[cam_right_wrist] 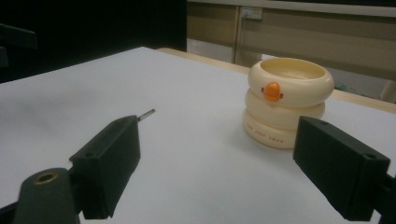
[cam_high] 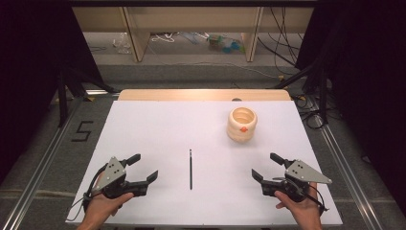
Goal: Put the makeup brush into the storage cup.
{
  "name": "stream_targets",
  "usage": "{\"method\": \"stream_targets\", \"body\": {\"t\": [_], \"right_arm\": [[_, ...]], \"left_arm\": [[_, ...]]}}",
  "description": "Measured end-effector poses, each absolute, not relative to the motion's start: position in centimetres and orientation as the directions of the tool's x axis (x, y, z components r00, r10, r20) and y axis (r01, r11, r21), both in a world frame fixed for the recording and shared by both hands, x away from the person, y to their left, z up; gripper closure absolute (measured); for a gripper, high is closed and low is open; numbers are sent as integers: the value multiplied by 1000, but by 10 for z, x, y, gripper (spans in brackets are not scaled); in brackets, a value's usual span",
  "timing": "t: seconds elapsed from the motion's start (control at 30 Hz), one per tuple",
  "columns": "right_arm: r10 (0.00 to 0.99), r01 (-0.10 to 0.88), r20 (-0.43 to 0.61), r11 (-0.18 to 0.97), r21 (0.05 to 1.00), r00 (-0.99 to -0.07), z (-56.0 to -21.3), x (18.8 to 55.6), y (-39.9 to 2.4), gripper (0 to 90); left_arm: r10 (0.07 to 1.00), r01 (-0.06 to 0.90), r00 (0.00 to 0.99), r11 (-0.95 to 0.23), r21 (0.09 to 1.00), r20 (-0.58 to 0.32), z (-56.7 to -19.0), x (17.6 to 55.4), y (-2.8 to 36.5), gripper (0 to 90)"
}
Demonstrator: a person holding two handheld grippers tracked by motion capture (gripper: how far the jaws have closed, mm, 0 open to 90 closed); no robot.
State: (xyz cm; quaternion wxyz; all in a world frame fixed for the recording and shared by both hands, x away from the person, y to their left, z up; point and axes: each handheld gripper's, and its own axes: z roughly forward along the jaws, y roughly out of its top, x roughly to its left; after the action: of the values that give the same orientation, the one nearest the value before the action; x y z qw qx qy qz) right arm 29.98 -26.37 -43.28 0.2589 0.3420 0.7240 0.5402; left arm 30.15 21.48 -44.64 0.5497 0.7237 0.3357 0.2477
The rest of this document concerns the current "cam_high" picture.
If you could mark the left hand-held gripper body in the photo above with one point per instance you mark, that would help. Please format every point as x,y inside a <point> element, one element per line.
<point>112,172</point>

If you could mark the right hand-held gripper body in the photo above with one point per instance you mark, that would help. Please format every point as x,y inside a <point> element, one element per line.
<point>303,174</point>

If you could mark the thin black pen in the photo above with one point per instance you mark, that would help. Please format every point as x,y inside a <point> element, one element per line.
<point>190,169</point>

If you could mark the cream ribbed pen holder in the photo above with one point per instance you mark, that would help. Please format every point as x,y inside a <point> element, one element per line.
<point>242,125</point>

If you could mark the person's right hand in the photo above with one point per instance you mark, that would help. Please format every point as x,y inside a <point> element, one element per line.
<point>301,209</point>

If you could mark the person's left hand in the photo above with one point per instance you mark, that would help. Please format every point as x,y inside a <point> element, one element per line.
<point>103,207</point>

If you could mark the white table sheet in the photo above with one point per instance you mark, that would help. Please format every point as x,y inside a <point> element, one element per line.
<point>204,134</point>

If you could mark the black metal stand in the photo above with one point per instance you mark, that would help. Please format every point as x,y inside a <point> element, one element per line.
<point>63,99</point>
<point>322,89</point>

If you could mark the light wooden table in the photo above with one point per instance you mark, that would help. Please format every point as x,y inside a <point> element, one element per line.
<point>204,95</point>

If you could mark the black curtain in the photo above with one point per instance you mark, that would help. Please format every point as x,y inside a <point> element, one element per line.
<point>32,70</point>
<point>367,83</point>

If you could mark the clear plastic bag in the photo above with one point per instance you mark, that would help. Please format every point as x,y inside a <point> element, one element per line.
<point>121,43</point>

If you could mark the pile of colourful plastic things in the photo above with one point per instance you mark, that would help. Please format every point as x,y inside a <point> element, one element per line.
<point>225,44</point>

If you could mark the beige wooden desk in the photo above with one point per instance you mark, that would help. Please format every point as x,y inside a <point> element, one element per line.
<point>198,19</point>

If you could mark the aluminium floor rail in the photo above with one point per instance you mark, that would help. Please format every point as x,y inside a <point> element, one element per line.
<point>348,179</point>
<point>41,179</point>

